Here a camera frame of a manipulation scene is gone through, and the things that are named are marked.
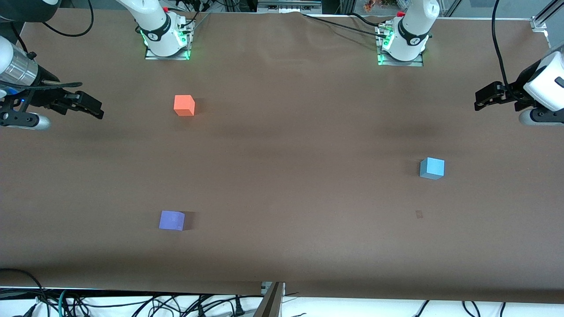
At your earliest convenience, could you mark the blue block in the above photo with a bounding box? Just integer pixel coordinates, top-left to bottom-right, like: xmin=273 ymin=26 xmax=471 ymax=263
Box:
xmin=419 ymin=157 xmax=445 ymax=181

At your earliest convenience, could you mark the orange block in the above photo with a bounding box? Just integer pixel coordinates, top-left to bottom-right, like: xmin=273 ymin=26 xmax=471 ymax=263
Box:
xmin=174 ymin=95 xmax=196 ymax=117

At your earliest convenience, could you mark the purple block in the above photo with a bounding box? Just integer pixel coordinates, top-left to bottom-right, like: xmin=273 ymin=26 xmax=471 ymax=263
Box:
xmin=159 ymin=210 xmax=186 ymax=232

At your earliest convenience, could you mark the grey device with ports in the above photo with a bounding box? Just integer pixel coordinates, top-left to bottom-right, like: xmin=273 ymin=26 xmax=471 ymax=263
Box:
xmin=257 ymin=0 xmax=323 ymax=14

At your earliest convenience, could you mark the brown paper table cover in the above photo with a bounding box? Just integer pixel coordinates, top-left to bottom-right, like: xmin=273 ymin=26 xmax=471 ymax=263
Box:
xmin=0 ymin=8 xmax=564 ymax=304

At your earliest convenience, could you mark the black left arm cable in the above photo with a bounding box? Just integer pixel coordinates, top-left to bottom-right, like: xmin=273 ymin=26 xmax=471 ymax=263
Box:
xmin=491 ymin=0 xmax=514 ymax=91

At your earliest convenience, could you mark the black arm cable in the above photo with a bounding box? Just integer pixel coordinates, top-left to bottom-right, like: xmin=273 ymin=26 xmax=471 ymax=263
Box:
xmin=42 ymin=0 xmax=94 ymax=38
xmin=491 ymin=0 xmax=514 ymax=91

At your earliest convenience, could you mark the aluminium frame corner bracket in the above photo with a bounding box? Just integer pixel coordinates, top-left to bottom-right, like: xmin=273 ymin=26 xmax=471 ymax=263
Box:
xmin=530 ymin=0 xmax=564 ymax=33

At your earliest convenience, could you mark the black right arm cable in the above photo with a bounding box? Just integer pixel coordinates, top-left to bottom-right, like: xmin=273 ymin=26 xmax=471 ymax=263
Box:
xmin=42 ymin=0 xmax=94 ymax=38

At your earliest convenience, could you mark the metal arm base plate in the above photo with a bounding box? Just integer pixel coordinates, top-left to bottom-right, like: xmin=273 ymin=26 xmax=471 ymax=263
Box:
xmin=145 ymin=20 xmax=192 ymax=61
xmin=377 ymin=22 xmax=425 ymax=67

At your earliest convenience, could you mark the black base power cable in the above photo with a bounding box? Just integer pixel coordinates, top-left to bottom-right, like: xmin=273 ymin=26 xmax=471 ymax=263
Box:
xmin=301 ymin=12 xmax=388 ymax=44

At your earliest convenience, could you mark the black floor cable loop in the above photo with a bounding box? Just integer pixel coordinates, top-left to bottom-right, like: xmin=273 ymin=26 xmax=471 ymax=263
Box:
xmin=0 ymin=268 xmax=49 ymax=317

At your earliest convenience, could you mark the aluminium profile post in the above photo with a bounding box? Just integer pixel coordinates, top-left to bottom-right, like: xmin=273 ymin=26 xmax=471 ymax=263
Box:
xmin=253 ymin=282 xmax=286 ymax=317

